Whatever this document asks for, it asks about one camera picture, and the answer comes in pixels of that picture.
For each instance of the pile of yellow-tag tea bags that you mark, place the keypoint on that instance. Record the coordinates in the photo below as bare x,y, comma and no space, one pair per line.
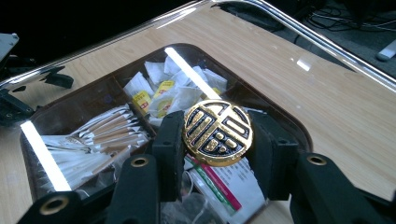
183,96

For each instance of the square metal compartment box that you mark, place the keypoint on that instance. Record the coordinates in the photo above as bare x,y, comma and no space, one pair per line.
81,102

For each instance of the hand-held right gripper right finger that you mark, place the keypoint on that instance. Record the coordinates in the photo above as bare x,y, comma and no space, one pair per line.
274,161

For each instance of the bundle of white stick packets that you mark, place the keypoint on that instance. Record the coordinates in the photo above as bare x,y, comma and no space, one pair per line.
102,140

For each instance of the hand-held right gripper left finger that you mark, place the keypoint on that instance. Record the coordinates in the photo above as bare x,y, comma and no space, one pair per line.
169,155

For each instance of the white metal stand frame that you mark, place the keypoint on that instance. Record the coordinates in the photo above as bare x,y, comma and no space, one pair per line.
387,50

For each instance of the red and green packet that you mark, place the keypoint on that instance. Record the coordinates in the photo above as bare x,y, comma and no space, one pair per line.
236,183

